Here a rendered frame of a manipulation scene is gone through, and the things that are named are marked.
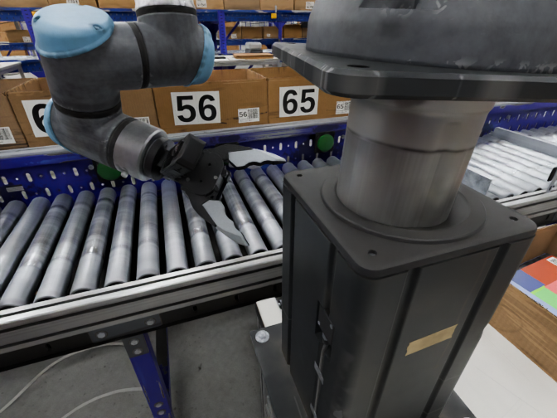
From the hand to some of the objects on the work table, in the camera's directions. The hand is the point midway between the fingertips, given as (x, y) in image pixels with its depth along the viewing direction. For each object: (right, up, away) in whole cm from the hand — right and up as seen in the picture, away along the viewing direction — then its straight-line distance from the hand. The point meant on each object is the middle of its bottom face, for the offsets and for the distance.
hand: (269, 201), depth 48 cm
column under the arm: (+13, -28, 0) cm, 30 cm away
